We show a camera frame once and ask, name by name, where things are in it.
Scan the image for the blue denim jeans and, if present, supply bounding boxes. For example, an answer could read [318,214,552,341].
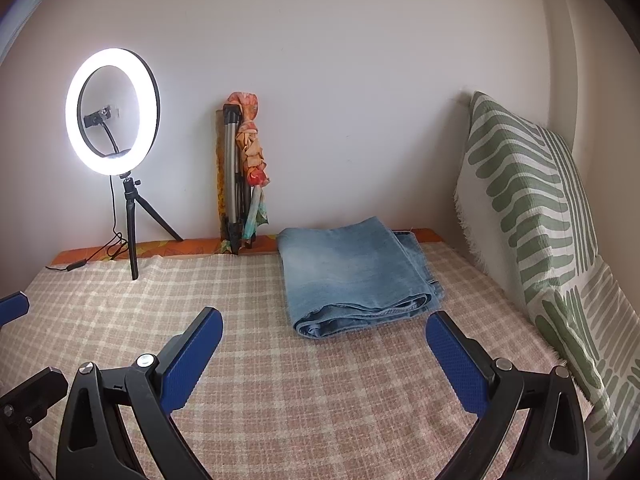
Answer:
[277,217,444,339]

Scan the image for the orange floral mattress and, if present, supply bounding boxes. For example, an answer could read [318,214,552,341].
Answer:
[49,227,440,267]

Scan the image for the black mini tripod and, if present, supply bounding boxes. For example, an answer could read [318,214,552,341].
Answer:
[118,171,186,282]

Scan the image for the plaid bed cover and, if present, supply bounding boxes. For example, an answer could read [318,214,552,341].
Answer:
[0,242,601,480]

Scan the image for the phone holder gooseneck clamp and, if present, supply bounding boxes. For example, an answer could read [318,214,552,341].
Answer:
[80,105,129,157]

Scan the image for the green leaf pattern pillow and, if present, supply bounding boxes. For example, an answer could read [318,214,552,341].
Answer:
[456,92,599,311]

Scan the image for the folded silver tripod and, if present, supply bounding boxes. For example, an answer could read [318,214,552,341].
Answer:
[221,103,259,255]

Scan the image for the orange floral cloth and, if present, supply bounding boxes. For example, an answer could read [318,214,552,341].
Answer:
[216,92,269,253]

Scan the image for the black ring light cable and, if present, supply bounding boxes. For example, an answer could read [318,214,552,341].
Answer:
[45,174,132,272]

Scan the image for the white ring light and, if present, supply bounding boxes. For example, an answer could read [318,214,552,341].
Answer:
[64,48,160,176]

